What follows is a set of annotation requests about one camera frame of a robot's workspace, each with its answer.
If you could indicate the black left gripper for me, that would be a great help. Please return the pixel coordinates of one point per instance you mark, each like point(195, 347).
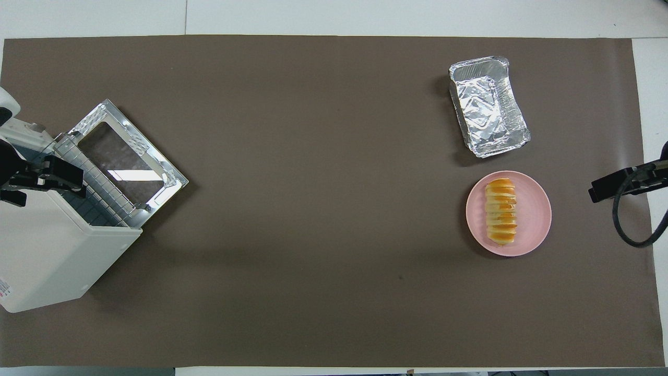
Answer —
point(13, 169)

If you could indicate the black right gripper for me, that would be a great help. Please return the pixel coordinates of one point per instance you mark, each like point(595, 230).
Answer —
point(655, 177)

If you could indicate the golden bread loaf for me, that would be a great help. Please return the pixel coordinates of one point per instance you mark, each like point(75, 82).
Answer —
point(501, 211)

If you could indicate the aluminium foil tray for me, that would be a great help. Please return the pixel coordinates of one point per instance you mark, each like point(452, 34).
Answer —
point(488, 107)

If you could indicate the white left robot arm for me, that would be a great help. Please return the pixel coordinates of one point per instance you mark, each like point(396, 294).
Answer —
point(23, 134)

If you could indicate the white toaster oven casing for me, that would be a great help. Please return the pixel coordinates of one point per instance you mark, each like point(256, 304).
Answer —
point(52, 250)

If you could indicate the glass oven door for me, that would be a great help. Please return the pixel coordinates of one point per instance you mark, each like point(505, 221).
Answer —
point(125, 156)

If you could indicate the pink round plate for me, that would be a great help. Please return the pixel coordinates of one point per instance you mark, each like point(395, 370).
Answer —
point(532, 214)

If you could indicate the brown table mat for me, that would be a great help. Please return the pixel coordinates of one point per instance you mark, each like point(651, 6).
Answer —
point(313, 209)

